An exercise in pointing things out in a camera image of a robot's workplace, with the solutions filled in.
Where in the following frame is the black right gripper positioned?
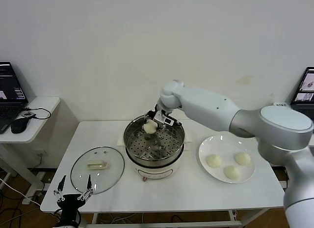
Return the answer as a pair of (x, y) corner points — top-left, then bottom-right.
(143, 104), (173, 136)

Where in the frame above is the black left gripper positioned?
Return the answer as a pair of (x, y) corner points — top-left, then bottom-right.
(53, 174), (94, 222)

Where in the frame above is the white steamed baozi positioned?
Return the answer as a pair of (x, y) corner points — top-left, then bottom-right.
(206, 154), (223, 169)
(223, 165), (241, 182)
(234, 151), (252, 166)
(143, 121), (157, 135)

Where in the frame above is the round glass pot lid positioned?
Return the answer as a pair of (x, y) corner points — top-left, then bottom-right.
(70, 146), (125, 195)

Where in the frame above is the stainless steel steamer basket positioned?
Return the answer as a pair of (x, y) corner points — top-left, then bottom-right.
(117, 113), (194, 165)

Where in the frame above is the white floor power strip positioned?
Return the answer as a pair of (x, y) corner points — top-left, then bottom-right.
(22, 196), (41, 205)

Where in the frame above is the cream electric cooking pot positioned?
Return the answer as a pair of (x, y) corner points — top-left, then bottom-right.
(125, 148), (184, 183)

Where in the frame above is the round white plate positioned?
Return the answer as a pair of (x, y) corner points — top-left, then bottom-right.
(198, 135), (256, 184)

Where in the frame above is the black computer mouse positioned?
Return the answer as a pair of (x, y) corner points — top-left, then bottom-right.
(11, 117), (30, 135)

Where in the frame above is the white side desk with mouse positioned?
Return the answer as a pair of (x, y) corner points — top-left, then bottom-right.
(0, 96), (61, 204)

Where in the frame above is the black laptop with dark screen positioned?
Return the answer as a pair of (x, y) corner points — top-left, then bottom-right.
(0, 61), (29, 135)

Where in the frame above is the grey laptop with bright windows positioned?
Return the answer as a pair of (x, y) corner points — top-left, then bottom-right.
(291, 67), (314, 115)

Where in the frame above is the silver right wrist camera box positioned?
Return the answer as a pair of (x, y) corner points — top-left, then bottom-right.
(154, 112), (178, 127)

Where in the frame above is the black usb hub with cable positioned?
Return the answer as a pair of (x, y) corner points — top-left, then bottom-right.
(21, 107), (52, 121)

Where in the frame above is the white table frame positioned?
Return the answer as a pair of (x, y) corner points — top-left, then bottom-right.
(58, 208), (268, 228)

